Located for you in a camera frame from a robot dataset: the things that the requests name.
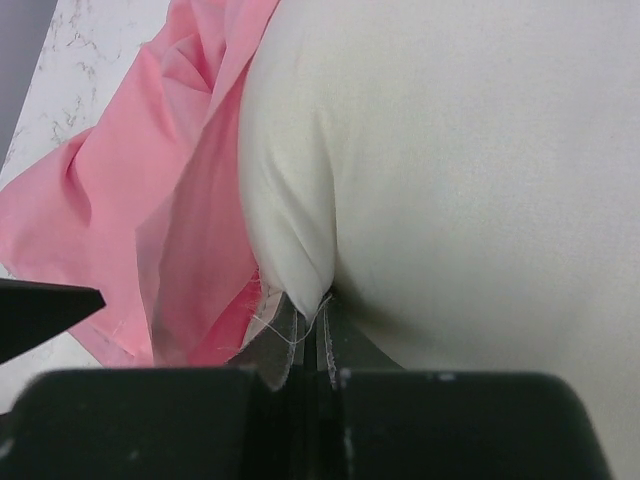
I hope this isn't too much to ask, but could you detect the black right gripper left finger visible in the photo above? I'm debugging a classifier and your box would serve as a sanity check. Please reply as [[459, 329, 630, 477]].
[[244, 293, 307, 391]]

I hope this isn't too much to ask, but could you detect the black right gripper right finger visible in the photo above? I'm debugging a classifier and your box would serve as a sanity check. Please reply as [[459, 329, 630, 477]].
[[314, 294, 409, 391]]

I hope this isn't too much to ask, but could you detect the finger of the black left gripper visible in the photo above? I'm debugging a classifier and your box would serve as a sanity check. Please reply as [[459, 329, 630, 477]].
[[1, 278, 106, 363]]

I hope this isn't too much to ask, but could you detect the white pillow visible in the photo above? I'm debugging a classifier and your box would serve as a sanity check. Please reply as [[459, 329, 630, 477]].
[[237, 0, 640, 396]]

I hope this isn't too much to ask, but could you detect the pink satin pillowcase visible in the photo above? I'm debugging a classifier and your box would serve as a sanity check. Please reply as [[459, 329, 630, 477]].
[[1, 1, 276, 366]]

